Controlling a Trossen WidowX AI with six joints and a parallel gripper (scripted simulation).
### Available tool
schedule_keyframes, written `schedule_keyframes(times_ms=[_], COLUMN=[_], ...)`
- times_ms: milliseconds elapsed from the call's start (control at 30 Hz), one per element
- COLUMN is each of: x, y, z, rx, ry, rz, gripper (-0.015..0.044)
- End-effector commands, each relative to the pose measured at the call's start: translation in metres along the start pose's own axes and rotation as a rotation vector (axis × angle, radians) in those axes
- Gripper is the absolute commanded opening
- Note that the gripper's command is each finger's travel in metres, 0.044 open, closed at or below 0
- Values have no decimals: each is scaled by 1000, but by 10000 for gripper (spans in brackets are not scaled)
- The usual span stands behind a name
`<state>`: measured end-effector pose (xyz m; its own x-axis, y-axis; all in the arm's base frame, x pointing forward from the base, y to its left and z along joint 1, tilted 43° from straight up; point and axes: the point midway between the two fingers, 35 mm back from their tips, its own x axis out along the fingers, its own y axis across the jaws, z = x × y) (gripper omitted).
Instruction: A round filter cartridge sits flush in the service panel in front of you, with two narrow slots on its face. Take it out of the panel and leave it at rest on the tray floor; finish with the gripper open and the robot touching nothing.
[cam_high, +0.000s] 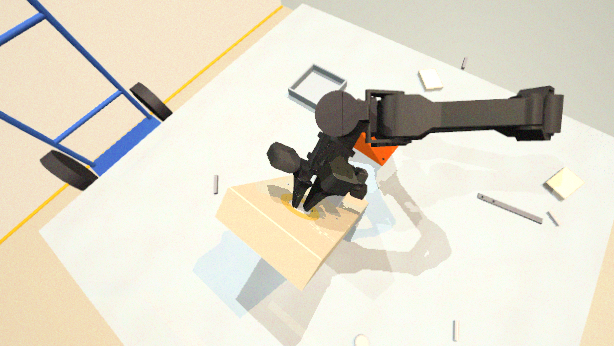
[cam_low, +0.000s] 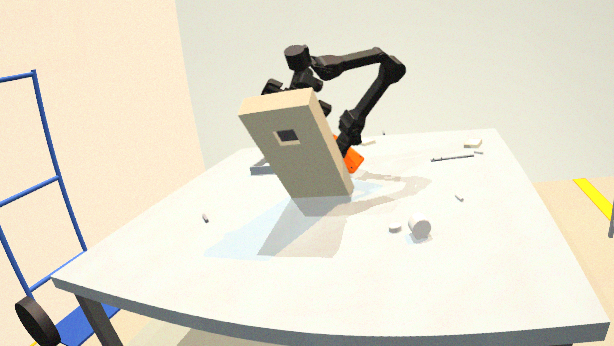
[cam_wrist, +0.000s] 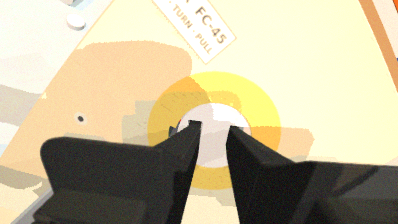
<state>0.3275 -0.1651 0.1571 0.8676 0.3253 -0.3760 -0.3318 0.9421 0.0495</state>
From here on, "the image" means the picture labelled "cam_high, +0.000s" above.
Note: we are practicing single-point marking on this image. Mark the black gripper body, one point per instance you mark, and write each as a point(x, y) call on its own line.
point(286, 159)

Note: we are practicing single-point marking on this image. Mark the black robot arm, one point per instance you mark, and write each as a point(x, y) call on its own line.
point(396, 119)

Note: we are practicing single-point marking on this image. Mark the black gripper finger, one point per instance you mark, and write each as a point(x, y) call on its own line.
point(299, 189)
point(315, 195)

